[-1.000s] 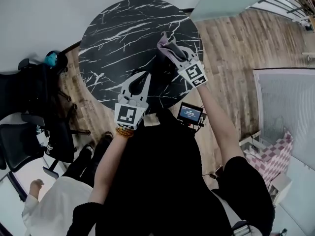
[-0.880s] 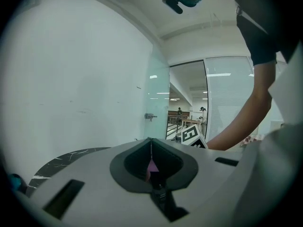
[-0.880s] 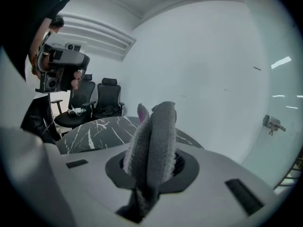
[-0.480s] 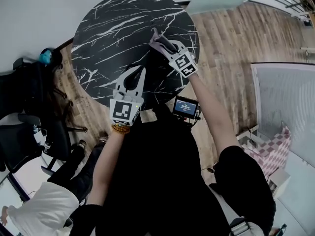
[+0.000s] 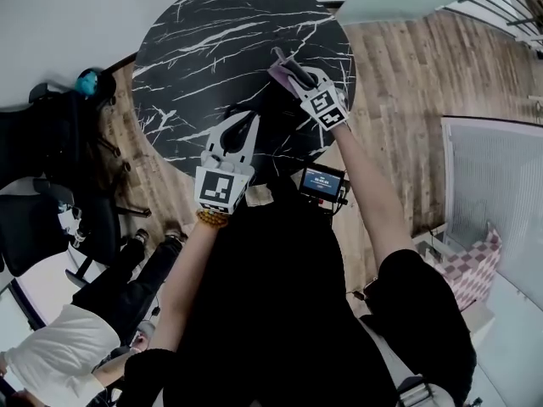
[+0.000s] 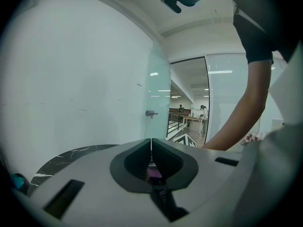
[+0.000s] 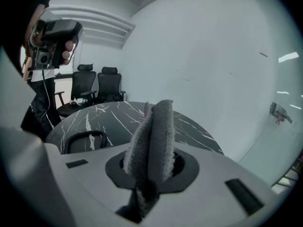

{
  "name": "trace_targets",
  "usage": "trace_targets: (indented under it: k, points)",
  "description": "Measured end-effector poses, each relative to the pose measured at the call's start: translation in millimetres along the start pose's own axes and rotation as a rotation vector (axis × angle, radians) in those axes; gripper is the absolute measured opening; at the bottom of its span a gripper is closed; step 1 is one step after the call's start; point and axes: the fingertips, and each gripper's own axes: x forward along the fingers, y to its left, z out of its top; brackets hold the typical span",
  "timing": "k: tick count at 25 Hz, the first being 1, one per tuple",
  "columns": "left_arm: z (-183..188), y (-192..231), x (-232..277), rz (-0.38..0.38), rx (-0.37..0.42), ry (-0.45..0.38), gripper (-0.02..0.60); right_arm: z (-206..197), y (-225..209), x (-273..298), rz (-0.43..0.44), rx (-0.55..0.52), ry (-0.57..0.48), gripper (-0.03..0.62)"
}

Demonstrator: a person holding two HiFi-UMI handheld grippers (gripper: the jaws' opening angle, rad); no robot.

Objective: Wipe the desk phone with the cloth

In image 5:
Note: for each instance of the teal object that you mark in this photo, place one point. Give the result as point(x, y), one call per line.
point(87, 82)

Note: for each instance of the small black monitor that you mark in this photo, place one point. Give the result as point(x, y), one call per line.
point(320, 182)

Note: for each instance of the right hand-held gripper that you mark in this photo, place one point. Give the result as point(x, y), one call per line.
point(326, 108)

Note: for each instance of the person's right forearm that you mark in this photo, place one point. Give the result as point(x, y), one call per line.
point(373, 202)

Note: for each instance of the purple and grey cloth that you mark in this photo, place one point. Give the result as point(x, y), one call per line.
point(282, 76)

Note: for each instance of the white paper tags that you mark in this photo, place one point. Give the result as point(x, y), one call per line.
point(70, 223)

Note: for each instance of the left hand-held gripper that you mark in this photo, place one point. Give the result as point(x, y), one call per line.
point(216, 187)

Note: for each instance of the white fabric harness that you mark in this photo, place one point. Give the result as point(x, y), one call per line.
point(382, 354)

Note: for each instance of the pink checkered box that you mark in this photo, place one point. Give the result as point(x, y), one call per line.
point(475, 269)

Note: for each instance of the ribbed glass partition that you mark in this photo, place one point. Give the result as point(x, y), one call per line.
point(492, 176)

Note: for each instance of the black office chair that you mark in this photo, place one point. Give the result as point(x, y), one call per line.
point(29, 231)
point(42, 134)

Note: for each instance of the black metal railing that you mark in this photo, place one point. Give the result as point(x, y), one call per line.
point(519, 23)

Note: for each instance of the person's black clothing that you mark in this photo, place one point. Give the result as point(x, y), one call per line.
point(271, 312)

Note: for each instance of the person's left forearm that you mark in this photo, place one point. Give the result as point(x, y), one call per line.
point(182, 286)

